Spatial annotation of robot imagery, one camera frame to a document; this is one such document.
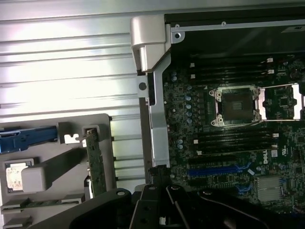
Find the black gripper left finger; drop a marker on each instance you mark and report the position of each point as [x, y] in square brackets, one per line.
[147, 202]

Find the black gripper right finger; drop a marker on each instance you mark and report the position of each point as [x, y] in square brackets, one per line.
[175, 195]

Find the short black expansion slot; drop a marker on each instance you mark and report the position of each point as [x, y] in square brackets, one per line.
[197, 183]

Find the blue expansion slot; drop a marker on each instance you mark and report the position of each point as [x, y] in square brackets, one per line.
[209, 171]

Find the long black expansion slot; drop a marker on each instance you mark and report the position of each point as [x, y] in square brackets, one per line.
[209, 159]

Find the RAM slot white latches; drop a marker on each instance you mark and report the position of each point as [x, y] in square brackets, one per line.
[238, 148]
[233, 62]
[238, 138]
[233, 73]

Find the green Dell motherboard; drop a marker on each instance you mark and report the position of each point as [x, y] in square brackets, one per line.
[181, 107]

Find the black open PC case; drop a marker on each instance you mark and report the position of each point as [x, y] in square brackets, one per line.
[157, 107]

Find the silver chipset heatsink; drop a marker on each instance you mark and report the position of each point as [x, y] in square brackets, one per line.
[269, 188]

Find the green RAM stick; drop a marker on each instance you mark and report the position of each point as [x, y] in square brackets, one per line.
[43, 203]

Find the CPU socket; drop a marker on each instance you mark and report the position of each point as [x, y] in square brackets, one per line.
[236, 105]

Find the grey plastic parts rack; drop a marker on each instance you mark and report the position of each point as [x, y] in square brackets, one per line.
[43, 150]

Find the metal socket cover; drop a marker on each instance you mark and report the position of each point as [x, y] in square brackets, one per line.
[265, 107]

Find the silver CPU chip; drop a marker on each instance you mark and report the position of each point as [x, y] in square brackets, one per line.
[14, 176]

